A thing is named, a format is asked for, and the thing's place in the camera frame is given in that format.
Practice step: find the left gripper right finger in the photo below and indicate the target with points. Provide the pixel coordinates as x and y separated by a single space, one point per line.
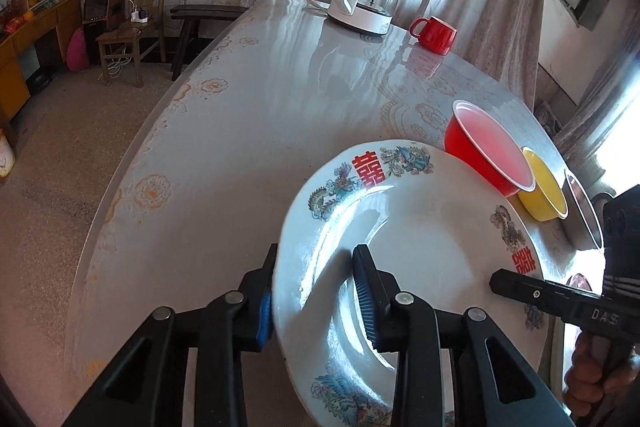
492 383

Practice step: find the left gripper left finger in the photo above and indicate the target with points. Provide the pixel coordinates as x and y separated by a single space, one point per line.
144 384

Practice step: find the stainless steel bowl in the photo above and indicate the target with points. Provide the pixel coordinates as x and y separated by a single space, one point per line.
581 226

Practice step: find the yellow plastic bowl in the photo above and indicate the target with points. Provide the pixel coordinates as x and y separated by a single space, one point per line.
547 201

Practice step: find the dragon pattern white plate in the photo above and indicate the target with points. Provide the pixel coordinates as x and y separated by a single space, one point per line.
426 217

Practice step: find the right hand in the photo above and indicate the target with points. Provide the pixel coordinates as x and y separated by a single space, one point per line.
583 380

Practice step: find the side window curtain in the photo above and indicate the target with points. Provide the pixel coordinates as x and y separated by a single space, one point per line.
608 95

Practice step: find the red plastic bowl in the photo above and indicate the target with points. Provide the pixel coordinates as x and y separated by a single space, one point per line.
476 138

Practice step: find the white patterned waste bin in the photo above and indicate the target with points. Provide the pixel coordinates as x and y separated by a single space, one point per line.
7 156

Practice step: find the red mug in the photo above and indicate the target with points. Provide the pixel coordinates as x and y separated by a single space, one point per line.
433 34

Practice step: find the pink bag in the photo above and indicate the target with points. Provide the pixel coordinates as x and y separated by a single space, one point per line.
76 54

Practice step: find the wooden desk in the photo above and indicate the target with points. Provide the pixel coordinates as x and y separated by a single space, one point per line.
49 31

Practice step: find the white power strip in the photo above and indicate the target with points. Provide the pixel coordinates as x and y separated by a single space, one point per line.
139 16

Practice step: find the dark wooden bench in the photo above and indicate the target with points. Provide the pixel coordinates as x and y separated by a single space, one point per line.
191 17

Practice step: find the wooden chair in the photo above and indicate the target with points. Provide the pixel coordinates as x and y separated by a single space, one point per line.
142 32

